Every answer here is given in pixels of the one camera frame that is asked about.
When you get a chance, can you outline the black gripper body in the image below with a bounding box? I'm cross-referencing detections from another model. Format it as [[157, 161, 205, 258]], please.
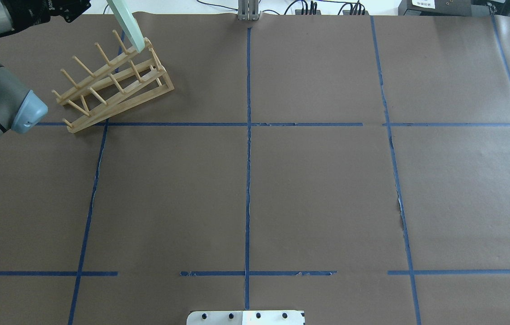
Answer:
[[9, 0, 91, 28]]

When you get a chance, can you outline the light green plate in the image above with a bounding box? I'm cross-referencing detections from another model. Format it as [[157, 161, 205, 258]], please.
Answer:
[[107, 0, 145, 53]]

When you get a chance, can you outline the wooden dish rack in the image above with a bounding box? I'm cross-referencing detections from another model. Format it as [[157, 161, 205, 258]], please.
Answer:
[[51, 30, 175, 134]]

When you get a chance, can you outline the white mounting plate with bolts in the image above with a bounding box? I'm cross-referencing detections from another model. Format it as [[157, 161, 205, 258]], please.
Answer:
[[186, 309, 306, 325]]

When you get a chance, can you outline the blue tape line lengthwise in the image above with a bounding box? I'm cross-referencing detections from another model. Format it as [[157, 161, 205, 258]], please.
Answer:
[[369, 16, 422, 325], [68, 30, 125, 325]]

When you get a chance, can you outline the blue tape line crosswise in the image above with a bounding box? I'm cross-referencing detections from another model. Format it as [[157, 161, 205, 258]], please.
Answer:
[[0, 269, 510, 276], [33, 122, 510, 127]]

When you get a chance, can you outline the centre blue tape line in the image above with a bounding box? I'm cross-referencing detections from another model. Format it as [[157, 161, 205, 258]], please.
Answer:
[[244, 27, 253, 310]]

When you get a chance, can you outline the near blue tape line crosswise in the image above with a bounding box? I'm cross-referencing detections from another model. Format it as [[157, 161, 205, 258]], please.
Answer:
[[0, 269, 510, 276]]

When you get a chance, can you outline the brown paper table cover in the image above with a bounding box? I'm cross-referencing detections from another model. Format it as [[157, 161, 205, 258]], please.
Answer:
[[0, 13, 510, 325]]

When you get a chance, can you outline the black equipment box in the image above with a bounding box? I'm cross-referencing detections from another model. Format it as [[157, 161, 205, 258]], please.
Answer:
[[397, 0, 496, 17]]

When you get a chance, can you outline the right blue tape line lengthwise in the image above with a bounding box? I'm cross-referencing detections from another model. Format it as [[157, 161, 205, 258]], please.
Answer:
[[369, 16, 422, 325]]

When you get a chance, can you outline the grey metal post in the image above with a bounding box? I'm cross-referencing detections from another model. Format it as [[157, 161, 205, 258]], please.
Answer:
[[238, 0, 261, 21]]

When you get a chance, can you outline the black cable cluster left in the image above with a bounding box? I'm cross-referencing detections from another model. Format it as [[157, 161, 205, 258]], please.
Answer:
[[282, 0, 320, 16]]

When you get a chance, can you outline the black cable cluster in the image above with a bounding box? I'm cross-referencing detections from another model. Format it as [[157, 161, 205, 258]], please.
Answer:
[[282, 0, 320, 16], [337, 0, 369, 16]]

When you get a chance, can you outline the black cable cluster right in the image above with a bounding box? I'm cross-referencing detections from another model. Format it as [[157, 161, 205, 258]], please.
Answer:
[[337, 0, 369, 16]]

